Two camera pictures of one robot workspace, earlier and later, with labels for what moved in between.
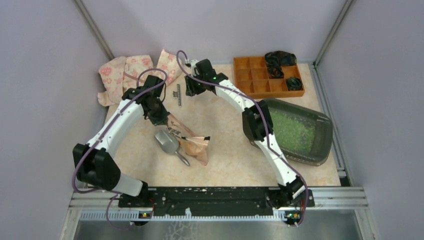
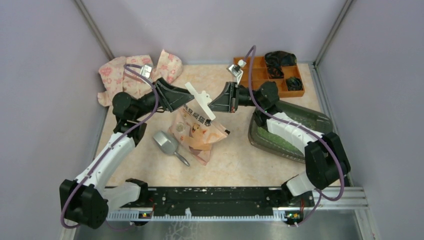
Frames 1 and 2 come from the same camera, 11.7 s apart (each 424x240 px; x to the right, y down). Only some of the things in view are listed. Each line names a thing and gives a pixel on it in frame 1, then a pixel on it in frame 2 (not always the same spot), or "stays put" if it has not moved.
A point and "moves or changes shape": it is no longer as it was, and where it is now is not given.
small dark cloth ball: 294,83 stays put
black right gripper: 190,90 to 228,100
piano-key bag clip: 177,94 moves or changes shape
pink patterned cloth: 118,75 stays put
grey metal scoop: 168,143 stays put
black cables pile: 274,60 stays put
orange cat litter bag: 194,146 moves or changes shape
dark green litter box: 300,133 stays put
